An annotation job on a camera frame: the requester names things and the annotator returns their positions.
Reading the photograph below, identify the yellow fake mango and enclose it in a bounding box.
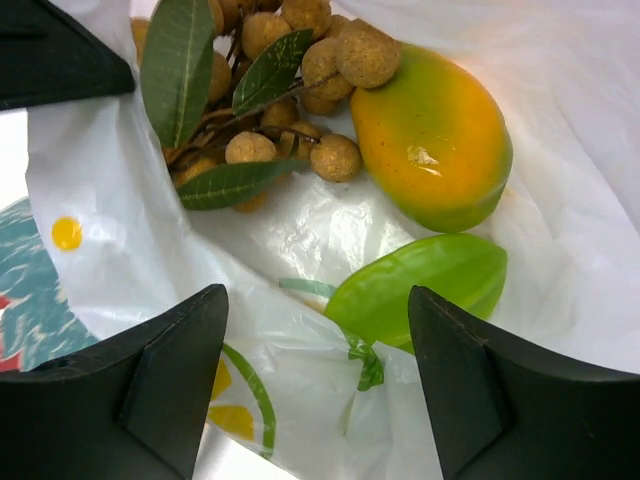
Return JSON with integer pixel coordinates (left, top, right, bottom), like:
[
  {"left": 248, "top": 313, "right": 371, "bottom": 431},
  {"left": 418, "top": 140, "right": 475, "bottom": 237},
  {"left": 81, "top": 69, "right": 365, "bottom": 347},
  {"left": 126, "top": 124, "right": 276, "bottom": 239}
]
[{"left": 349, "top": 44, "right": 513, "bottom": 233}]

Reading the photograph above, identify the fake longan bunch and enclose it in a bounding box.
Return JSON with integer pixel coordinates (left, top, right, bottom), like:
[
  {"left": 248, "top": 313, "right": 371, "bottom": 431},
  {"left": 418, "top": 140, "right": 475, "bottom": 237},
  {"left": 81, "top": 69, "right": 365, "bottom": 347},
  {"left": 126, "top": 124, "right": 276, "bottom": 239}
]
[{"left": 130, "top": 1, "right": 401, "bottom": 212}]

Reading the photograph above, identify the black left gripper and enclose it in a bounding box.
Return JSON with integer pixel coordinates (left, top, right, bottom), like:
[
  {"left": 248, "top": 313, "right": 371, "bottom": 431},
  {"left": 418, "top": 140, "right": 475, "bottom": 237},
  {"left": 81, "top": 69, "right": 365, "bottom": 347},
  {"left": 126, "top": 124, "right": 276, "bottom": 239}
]
[{"left": 1, "top": 1, "right": 135, "bottom": 110}]

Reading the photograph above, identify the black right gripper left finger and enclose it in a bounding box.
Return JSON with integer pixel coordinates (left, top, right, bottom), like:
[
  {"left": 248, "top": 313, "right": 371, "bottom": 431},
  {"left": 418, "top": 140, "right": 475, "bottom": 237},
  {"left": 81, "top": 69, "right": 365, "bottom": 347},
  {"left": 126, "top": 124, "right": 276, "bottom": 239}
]
[{"left": 1, "top": 284, "right": 229, "bottom": 479}]

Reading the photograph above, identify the green fake starfruit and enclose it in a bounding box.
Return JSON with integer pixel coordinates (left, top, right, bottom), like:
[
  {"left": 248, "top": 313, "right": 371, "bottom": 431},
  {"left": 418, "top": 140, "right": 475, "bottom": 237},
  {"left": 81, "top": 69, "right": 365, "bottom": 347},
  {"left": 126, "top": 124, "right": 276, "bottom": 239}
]
[{"left": 325, "top": 233, "right": 508, "bottom": 353}]

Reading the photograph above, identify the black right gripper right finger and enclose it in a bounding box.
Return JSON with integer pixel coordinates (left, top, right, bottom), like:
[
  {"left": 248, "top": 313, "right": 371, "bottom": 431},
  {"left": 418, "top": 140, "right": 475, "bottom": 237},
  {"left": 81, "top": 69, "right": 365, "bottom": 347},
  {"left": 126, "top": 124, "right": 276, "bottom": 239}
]
[{"left": 408, "top": 286, "right": 639, "bottom": 479}]

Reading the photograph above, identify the red and teal plate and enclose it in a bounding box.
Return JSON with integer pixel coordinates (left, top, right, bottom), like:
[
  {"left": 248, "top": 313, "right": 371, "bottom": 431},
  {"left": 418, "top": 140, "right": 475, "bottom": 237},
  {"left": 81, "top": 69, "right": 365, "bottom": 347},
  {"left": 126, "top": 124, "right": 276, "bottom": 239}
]
[{"left": 0, "top": 198, "right": 97, "bottom": 372}]

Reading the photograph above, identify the white plastic bag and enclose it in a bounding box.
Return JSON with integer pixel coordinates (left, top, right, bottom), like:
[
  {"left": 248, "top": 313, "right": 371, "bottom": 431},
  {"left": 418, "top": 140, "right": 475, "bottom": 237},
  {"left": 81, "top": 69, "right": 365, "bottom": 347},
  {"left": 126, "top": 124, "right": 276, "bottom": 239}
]
[{"left": 26, "top": 1, "right": 639, "bottom": 479}]

